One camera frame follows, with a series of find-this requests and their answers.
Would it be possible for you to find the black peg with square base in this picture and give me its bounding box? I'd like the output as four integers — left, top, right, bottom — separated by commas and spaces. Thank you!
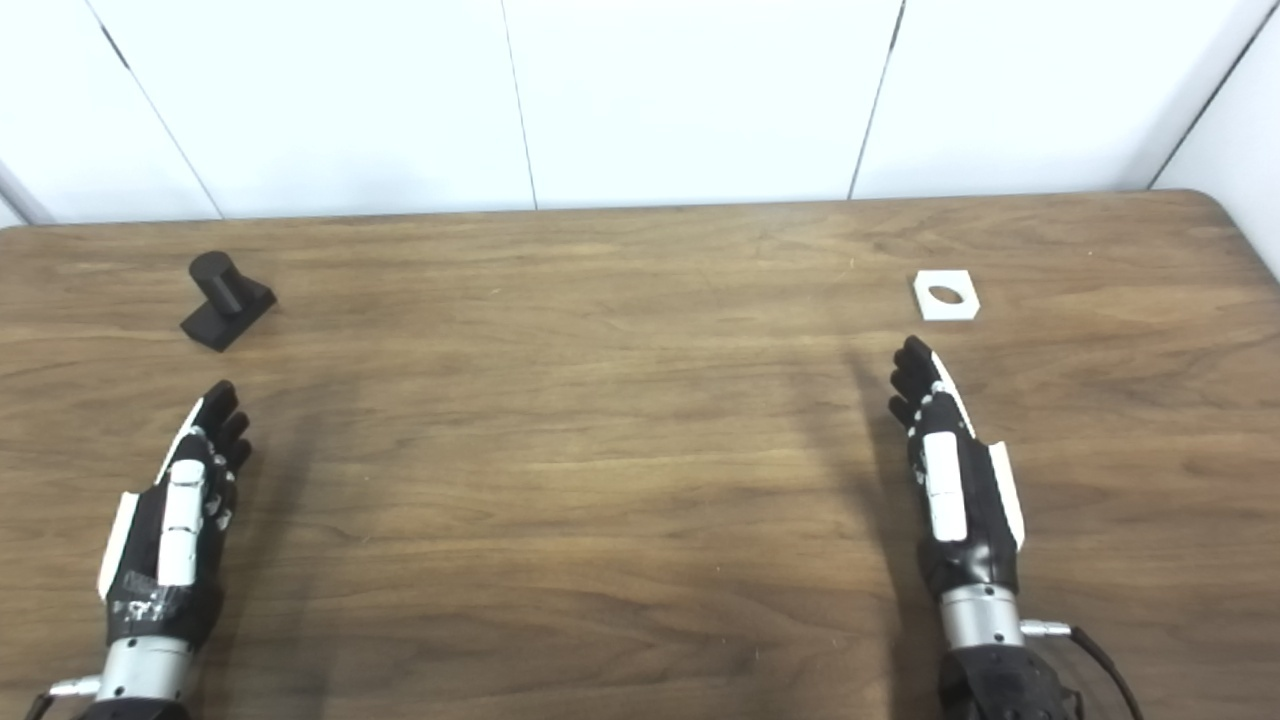
180, 251, 278, 353

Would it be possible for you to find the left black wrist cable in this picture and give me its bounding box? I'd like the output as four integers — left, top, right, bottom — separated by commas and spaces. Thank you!
24, 676, 103, 720

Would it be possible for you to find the gray wall corner post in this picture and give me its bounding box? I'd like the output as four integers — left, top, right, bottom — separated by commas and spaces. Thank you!
0, 158, 53, 227

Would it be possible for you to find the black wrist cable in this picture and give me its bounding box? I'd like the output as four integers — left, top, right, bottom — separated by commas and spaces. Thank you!
24, 676, 103, 720
1020, 619, 1147, 720

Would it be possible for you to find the white square piece with hole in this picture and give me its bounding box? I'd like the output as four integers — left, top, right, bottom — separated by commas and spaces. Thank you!
912, 269, 981, 323

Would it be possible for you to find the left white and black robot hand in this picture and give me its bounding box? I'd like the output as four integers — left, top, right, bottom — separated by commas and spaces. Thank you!
97, 380, 253, 651

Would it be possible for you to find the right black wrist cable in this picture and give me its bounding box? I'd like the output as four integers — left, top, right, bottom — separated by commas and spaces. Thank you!
1020, 619, 1147, 720

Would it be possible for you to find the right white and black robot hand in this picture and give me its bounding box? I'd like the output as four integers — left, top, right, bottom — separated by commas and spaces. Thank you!
888, 335, 1027, 603

